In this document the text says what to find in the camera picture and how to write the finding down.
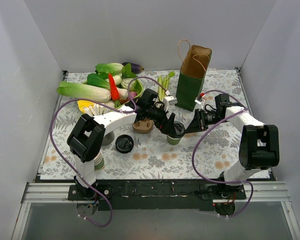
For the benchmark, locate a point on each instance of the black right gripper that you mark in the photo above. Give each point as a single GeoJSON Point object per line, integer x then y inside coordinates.
{"type": "Point", "coordinates": [198, 120]}

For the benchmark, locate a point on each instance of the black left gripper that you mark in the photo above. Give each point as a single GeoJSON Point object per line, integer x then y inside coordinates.
{"type": "Point", "coordinates": [163, 121]}

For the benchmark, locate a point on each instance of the black coffee cup lid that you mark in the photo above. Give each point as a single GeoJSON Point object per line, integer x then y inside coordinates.
{"type": "Point", "coordinates": [179, 129]}

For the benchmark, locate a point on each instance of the single green paper cup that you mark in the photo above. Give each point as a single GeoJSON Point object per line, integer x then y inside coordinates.
{"type": "Point", "coordinates": [173, 140]}

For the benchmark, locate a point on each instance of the brown cardboard cup carrier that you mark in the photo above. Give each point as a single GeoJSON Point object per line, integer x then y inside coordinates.
{"type": "Point", "coordinates": [143, 126]}

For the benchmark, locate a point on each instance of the stack of green paper cups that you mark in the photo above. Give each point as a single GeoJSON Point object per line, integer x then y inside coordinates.
{"type": "Point", "coordinates": [99, 161]}

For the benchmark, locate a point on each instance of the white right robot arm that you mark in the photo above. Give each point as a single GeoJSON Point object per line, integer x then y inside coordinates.
{"type": "Point", "coordinates": [259, 143]}

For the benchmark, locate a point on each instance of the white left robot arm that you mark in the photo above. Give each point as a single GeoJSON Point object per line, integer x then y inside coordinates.
{"type": "Point", "coordinates": [86, 138]}

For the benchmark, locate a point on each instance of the floral table mat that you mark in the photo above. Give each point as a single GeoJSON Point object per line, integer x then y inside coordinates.
{"type": "Point", "coordinates": [152, 157]}

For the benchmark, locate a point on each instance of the celery stalk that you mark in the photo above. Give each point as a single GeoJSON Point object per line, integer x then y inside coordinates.
{"type": "Point", "coordinates": [164, 80]}

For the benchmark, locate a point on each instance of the green paper bag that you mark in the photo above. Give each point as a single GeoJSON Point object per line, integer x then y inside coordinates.
{"type": "Point", "coordinates": [192, 75]}

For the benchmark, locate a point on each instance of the green vegetable tray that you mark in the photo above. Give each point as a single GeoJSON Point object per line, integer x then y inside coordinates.
{"type": "Point", "coordinates": [118, 80]}

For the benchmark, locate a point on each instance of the purple onion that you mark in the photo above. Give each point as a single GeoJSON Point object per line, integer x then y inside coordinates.
{"type": "Point", "coordinates": [132, 94]}

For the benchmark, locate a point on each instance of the grey straw holder cup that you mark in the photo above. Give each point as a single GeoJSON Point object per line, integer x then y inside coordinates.
{"type": "Point", "coordinates": [108, 138]}

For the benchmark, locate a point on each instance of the red carrot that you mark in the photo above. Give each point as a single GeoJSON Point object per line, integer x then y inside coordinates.
{"type": "Point", "coordinates": [115, 96]}

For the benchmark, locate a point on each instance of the pale green cabbage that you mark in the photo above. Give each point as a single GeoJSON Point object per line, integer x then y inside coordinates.
{"type": "Point", "coordinates": [127, 81]}

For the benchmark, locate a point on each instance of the purple eggplant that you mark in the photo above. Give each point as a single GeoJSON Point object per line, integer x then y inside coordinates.
{"type": "Point", "coordinates": [132, 67]}

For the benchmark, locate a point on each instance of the green bok choy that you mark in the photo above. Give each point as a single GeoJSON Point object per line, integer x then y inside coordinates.
{"type": "Point", "coordinates": [93, 79]}

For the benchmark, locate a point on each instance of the yellow corn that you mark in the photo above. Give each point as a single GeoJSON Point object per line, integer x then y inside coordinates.
{"type": "Point", "coordinates": [85, 105]}

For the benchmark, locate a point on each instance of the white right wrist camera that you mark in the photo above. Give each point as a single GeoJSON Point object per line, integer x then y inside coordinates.
{"type": "Point", "coordinates": [200, 101]}

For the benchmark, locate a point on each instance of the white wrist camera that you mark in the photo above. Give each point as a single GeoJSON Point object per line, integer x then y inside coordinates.
{"type": "Point", "coordinates": [200, 101]}
{"type": "Point", "coordinates": [169, 101]}

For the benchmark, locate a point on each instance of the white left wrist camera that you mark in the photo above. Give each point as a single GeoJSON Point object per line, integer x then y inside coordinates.
{"type": "Point", "coordinates": [169, 101]}

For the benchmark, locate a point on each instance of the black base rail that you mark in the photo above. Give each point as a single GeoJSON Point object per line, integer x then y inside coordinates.
{"type": "Point", "coordinates": [151, 194]}

